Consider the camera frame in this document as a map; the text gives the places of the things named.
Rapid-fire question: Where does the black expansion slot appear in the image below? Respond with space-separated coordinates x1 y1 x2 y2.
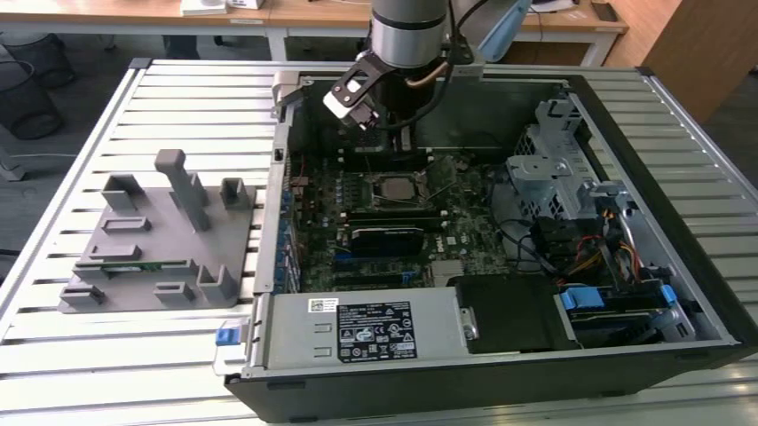
330 272 409 288

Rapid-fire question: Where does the black plastic shroud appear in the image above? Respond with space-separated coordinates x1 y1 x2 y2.
452 273 580 356

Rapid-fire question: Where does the grey case handle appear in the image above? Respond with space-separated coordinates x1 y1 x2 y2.
269 70 304 122

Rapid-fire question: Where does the blue case latch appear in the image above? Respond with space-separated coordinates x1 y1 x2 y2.
216 325 245 348

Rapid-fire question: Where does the blue disk carrier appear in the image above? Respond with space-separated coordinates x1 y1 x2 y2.
558 287 605 314

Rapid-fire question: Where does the metal socket cover frame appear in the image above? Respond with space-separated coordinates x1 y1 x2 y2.
416 154 461 203

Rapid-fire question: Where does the black graphics card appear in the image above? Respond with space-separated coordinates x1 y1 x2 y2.
348 225 426 259

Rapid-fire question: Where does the black RAM slot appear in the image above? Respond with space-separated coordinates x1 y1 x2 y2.
346 219 446 232
337 148 434 160
337 157 436 172
345 210 442 222

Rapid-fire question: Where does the black PC case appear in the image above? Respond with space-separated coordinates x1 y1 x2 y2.
221 68 758 422

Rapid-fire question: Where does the wooden desk white frame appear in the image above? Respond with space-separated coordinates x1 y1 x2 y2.
0 0 628 67

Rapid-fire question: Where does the black wire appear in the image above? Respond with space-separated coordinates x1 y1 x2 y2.
496 217 561 279

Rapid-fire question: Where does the silver chipset heatsink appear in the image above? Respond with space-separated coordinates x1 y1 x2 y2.
429 260 466 288

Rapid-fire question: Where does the silver power supply unit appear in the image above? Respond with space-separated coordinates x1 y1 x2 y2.
246 286 474 369

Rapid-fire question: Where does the silver square CPU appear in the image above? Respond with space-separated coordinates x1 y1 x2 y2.
377 177 416 201

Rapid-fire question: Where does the black mesh waste bin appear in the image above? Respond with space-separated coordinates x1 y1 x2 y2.
0 59 67 141
0 30 78 90

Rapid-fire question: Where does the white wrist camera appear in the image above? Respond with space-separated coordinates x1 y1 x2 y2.
321 77 381 132

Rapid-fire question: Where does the grey plastic bracket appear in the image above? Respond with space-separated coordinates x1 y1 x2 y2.
583 179 632 209

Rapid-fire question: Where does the grey plastic part rack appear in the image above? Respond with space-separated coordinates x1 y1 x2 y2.
57 148 258 315

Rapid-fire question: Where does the CPU socket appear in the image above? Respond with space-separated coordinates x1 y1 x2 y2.
366 171 426 209

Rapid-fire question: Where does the coloured wire bundle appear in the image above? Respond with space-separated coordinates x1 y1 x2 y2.
571 208 647 285

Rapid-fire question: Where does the grey metal stand foot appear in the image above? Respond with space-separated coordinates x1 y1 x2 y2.
0 146 27 181

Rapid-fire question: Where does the black camera cable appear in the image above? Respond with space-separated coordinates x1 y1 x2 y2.
374 0 492 132

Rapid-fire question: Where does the green motherboard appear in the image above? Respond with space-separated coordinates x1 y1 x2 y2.
281 148 510 295

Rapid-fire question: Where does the metal disk bay cage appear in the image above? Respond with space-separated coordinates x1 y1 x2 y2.
501 98 600 223

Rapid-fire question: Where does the silver metal handle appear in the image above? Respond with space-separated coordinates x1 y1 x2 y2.
457 305 480 342

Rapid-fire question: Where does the wooden cabinet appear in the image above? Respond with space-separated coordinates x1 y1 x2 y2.
603 0 758 125

